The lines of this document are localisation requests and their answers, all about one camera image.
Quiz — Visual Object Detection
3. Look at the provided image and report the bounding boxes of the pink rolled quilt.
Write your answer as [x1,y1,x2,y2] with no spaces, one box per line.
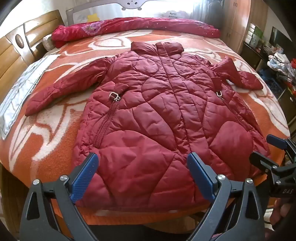
[51,17,221,48]

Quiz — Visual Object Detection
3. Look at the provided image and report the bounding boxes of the small white cloth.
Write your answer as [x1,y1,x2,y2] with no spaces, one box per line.
[43,35,56,51]

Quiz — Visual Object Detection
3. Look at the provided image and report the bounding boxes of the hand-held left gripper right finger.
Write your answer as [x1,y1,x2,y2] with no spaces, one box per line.
[187,152,265,241]

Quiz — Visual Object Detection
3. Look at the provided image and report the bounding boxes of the red quilted jacket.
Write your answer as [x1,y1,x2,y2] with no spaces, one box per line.
[24,41,272,212]

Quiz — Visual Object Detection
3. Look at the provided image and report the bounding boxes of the person's right hand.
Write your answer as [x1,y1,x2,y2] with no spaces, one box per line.
[269,199,290,232]

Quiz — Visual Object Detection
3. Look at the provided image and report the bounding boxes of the grey bed guard rail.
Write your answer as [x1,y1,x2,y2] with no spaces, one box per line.
[65,0,204,26]

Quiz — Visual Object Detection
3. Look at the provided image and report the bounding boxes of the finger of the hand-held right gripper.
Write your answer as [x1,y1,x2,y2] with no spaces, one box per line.
[266,134,296,164]
[249,152,281,178]

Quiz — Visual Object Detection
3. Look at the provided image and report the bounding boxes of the wooden wardrobe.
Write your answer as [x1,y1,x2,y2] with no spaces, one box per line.
[220,0,266,54]

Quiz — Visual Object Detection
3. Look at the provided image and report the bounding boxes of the pile of clothes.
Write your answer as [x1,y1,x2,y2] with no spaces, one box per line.
[267,52,296,87]

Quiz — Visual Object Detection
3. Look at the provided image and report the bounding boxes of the wooden bed headboard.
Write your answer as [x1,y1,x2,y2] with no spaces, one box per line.
[0,10,67,98]

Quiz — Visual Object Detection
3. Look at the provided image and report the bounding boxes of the grey white cloth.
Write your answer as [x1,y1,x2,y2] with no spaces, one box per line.
[0,54,58,141]

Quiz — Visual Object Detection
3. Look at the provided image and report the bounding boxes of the orange white patterned blanket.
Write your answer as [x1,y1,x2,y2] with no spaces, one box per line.
[0,28,290,234]

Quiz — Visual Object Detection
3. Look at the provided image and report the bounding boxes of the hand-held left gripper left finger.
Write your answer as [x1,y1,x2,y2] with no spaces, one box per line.
[20,152,102,241]

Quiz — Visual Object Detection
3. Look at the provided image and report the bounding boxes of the cluttered side table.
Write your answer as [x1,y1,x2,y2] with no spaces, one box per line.
[242,23,296,109]

